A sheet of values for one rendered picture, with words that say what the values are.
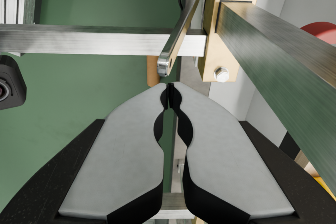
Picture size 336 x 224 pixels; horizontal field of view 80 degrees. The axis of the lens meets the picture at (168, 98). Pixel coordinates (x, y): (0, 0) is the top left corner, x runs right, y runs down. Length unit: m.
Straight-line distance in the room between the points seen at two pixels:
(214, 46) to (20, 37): 0.25
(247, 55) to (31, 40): 0.26
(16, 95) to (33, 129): 1.59
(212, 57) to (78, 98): 1.27
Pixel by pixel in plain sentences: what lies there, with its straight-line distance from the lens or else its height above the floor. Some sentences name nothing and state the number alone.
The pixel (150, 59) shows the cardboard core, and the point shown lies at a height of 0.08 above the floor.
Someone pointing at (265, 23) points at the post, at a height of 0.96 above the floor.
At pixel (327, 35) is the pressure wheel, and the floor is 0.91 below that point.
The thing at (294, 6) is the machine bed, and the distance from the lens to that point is 0.55.
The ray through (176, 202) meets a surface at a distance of 0.38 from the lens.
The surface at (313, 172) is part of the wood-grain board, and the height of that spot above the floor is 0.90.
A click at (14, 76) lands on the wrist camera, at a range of 0.23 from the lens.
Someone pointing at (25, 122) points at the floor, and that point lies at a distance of 1.80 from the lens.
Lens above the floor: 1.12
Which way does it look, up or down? 55 degrees down
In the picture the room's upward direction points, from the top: 177 degrees clockwise
